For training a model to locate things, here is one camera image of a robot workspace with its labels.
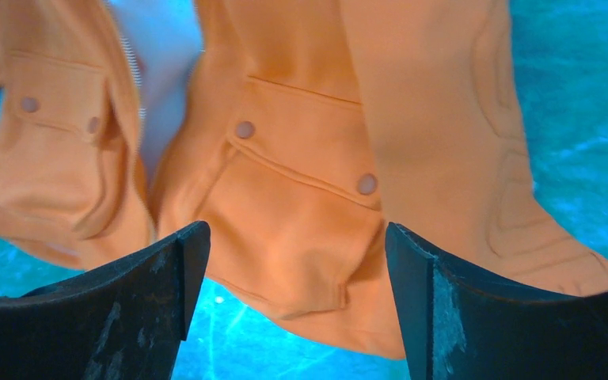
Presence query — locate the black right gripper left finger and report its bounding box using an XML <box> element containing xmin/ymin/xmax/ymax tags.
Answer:
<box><xmin>0</xmin><ymin>222</ymin><xmax>211</xmax><ymax>380</ymax></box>

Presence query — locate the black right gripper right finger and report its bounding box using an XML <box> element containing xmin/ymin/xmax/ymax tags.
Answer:
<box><xmin>386</xmin><ymin>223</ymin><xmax>608</xmax><ymax>380</ymax></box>

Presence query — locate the orange jacket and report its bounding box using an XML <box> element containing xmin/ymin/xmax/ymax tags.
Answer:
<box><xmin>0</xmin><ymin>1</ymin><xmax>608</xmax><ymax>359</ymax></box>

